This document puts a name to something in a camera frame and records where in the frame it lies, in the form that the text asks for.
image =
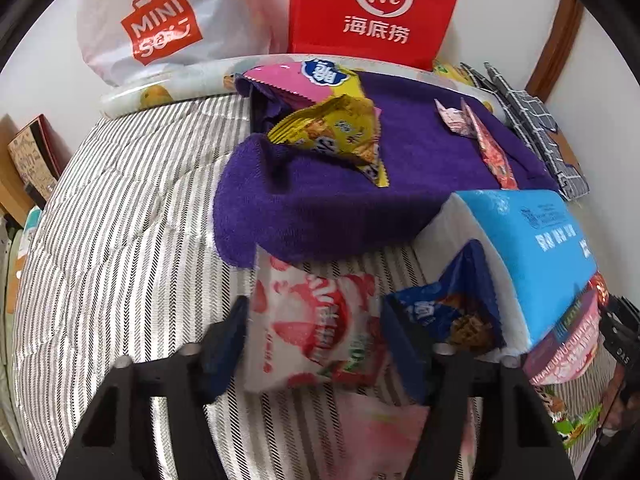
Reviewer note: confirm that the blue checked cloth with star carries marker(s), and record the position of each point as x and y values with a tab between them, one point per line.
530	110

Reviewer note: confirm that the white pink snack packet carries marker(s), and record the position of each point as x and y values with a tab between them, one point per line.
452	117

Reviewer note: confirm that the striped bed sheet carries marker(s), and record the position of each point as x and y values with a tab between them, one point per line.
125	210

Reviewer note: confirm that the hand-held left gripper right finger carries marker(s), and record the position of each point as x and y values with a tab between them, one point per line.
407	365

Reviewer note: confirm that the blue tissue pack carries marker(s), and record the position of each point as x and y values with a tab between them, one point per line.
540	240

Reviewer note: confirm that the red paper bag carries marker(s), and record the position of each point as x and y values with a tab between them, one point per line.
320	10

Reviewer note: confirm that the dark blue snack packet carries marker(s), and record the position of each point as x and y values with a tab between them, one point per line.
450	305

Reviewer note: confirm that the peach print pink snack packet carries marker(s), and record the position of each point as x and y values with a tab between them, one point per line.
380	430

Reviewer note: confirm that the pink snack packet blue logo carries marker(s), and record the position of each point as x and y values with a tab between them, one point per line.
285	77

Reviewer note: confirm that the red snack packet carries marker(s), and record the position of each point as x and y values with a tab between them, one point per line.
598	290

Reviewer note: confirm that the strawberry print snack packet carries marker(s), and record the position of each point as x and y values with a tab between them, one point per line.
300	320

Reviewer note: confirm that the printed paper roll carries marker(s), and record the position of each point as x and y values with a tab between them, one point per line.
165	90

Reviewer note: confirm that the brown box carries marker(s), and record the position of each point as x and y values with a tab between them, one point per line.
35	155

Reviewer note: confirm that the yellow chips bag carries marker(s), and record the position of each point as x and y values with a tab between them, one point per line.
450	72

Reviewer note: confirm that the long pink snack packet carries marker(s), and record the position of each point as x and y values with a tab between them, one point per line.
495	155

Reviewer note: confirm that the yellow snack packet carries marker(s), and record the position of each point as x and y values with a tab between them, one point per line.
345	130

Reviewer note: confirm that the pale pink snack packet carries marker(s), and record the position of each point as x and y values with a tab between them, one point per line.
565	350

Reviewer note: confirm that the green snack packet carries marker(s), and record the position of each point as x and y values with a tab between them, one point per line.
580	422

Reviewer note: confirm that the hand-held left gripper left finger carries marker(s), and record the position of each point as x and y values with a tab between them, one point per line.
225	355

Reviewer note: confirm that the purple towel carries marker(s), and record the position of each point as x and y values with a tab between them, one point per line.
325	210

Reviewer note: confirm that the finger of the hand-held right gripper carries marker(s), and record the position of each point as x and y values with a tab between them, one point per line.
614	312

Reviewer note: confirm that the wooden door frame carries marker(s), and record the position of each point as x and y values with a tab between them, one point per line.
555	50

